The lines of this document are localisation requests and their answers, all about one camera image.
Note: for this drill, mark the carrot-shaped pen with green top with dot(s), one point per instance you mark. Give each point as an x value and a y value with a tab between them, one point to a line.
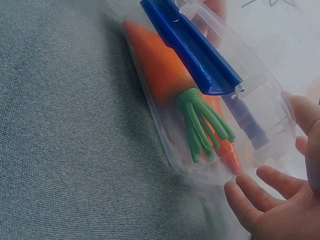
160	67

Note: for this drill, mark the blue case clasp bar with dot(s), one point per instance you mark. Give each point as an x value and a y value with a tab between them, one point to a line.
197	53

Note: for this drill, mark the person's right hand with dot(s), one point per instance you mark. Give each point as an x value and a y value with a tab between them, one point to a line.
297	215

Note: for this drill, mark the person's left fingers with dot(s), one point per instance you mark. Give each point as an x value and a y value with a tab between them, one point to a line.
217	15

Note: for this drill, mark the dark blue pen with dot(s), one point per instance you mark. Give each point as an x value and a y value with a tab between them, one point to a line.
250	125

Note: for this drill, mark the clear plastic pencil case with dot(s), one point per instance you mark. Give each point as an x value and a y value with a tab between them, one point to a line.
262	82

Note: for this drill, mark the person's right thumb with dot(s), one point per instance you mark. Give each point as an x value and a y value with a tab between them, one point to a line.
303	107

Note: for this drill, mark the slim orange pen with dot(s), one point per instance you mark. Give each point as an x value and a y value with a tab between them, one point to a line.
228	155

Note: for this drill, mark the person's left hand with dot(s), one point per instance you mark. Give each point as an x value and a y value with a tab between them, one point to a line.
217	15

